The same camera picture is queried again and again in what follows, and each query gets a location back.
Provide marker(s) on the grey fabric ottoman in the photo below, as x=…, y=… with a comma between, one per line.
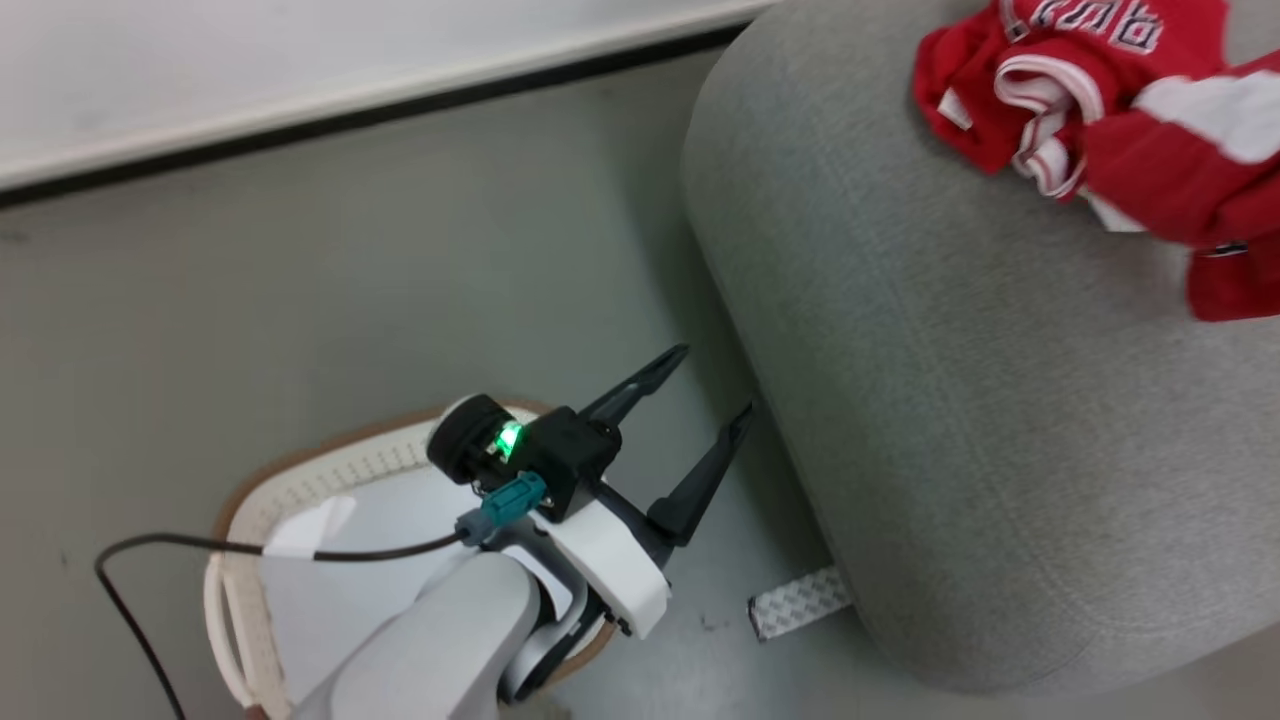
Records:
x=980, y=400

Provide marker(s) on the white baseboard strip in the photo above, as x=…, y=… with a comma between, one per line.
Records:
x=300, y=100

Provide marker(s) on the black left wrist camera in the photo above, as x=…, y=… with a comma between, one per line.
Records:
x=560, y=455

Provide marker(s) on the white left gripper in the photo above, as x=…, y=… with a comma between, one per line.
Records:
x=610, y=560

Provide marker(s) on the grey patterned tape strip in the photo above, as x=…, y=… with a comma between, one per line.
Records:
x=800, y=603

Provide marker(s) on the red basketball jersey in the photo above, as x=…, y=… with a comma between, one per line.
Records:
x=1150, y=130

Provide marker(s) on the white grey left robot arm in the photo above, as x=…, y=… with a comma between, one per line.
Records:
x=440, y=650

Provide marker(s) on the white perforated laundry basket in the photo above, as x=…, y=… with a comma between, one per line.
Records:
x=250, y=520

